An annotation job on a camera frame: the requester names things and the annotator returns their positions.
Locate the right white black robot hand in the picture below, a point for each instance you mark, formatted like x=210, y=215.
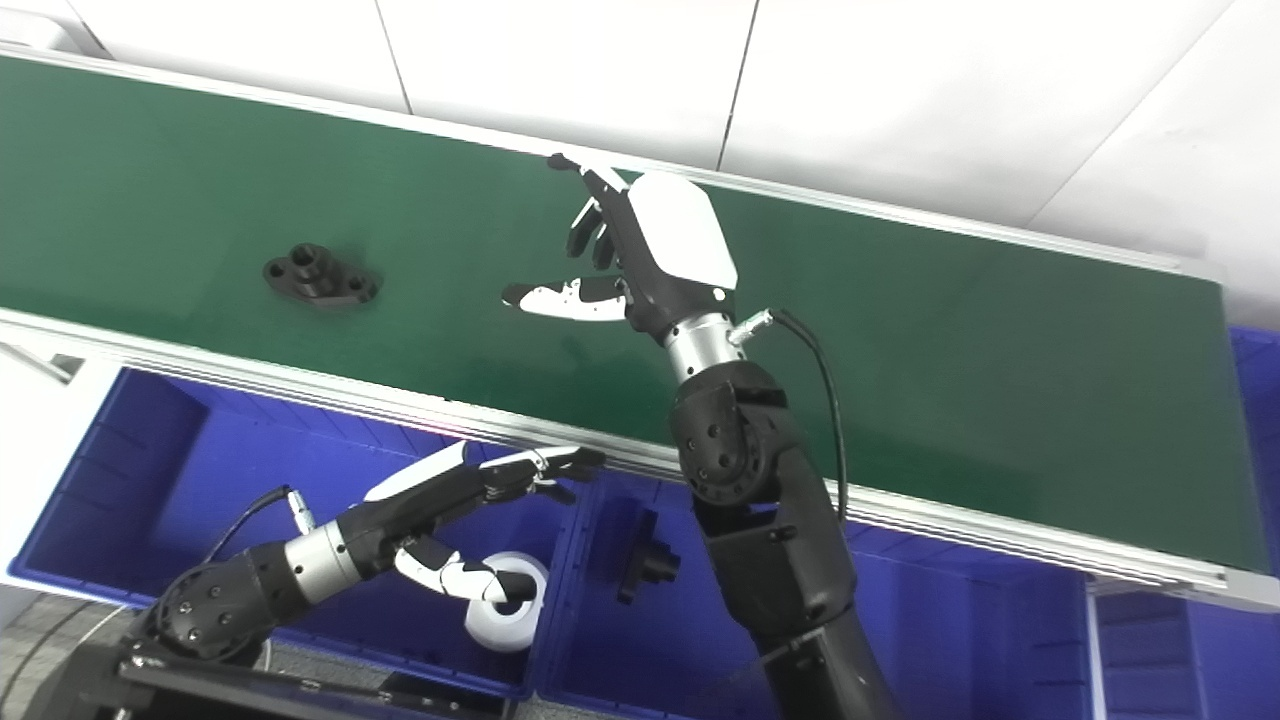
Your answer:
x=680, y=240

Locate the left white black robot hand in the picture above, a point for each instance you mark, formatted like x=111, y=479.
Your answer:
x=410, y=505

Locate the black flanged machine part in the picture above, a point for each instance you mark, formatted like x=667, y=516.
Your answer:
x=320, y=280
x=645, y=565

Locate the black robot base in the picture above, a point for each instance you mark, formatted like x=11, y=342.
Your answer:
x=200, y=690

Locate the white cylindrical plastic part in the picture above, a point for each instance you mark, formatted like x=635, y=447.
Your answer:
x=500, y=630

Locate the green conveyor belt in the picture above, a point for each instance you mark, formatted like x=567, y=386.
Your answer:
x=1000, y=380
x=300, y=390

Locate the blue plastic bin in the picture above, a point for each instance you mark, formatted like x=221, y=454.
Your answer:
x=950, y=640
x=200, y=470
x=1200, y=670

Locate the white conveyor support panel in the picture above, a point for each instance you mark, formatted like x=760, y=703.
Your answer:
x=40, y=480

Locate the grey conveyor end box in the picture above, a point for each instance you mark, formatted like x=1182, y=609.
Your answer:
x=40, y=30

